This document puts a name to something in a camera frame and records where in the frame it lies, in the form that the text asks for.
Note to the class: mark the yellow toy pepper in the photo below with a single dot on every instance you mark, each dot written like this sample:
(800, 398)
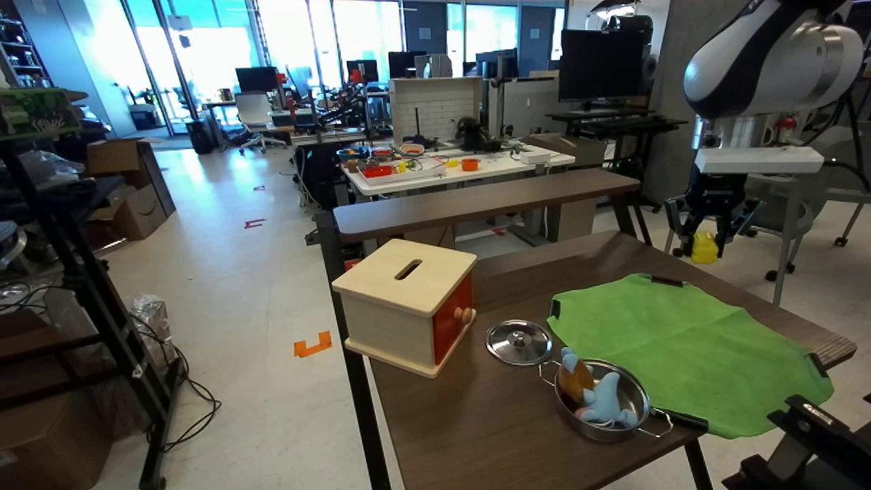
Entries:
(705, 249)

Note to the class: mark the silver pot lid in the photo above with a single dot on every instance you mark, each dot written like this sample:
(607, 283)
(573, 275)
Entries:
(521, 342)

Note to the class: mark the orange floor tape marker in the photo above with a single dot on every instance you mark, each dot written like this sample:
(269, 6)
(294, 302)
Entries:
(310, 343)

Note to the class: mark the black tape strip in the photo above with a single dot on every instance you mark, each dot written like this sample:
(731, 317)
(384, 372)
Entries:
(552, 309)
(665, 281)
(816, 366)

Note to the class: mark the large black monitor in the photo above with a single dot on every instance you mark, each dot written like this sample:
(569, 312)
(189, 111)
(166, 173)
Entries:
(599, 67)

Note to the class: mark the blue plush toy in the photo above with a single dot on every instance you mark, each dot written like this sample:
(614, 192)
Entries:
(611, 402)

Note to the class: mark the white table with toys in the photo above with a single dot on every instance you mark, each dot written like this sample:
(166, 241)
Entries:
(452, 169)

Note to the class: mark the black metal shelf rack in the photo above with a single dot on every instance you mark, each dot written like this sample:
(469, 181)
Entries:
(81, 300)

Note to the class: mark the wooden box with slot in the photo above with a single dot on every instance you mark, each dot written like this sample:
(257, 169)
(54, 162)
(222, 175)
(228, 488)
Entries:
(398, 302)

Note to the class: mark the cardboard box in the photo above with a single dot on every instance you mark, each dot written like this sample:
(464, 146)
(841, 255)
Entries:
(136, 185)

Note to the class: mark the black camera stand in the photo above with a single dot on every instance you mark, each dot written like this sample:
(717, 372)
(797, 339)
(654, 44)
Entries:
(805, 449)

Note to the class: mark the orange bowl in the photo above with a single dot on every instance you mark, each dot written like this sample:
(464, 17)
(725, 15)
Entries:
(469, 165)

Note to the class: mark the dark wooden bench table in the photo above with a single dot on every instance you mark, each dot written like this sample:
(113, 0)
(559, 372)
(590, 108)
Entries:
(472, 203)

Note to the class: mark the white desk partition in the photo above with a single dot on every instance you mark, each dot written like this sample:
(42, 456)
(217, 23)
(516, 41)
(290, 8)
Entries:
(437, 108)

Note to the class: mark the small black monitor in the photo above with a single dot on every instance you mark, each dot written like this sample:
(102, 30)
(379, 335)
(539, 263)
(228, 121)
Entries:
(257, 79)

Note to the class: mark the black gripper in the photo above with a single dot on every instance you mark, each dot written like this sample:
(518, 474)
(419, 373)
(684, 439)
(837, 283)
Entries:
(722, 192)

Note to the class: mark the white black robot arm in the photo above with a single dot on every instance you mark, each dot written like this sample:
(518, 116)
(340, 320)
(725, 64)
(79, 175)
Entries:
(770, 64)

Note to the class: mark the green cloth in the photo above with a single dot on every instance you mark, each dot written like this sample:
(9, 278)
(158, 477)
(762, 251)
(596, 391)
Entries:
(682, 343)

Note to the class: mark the white plastic bag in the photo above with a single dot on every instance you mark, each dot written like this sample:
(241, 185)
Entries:
(152, 317)

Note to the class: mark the white office chair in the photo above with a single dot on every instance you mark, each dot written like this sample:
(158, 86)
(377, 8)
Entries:
(257, 116)

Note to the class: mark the black monitor desk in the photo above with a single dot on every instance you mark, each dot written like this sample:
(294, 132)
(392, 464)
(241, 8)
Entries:
(616, 126)

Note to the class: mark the orange brown toy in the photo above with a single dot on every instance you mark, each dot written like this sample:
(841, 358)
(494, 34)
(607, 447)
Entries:
(573, 383)

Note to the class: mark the silver metal pot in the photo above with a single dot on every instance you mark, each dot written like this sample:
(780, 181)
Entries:
(627, 420)

